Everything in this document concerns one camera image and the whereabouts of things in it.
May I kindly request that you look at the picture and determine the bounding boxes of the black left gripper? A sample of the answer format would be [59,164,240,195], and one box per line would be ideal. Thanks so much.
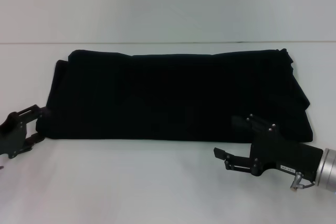
[0,104,52,168]

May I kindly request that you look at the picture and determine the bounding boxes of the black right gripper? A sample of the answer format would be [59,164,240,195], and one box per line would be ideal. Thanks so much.
[213,113,324,183]

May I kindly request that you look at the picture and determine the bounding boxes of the black shirt with FREE print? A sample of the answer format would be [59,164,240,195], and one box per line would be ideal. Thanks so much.
[45,48,314,142]

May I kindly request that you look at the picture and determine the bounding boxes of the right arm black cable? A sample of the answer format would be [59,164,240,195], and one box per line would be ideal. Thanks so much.
[299,180,316,189]

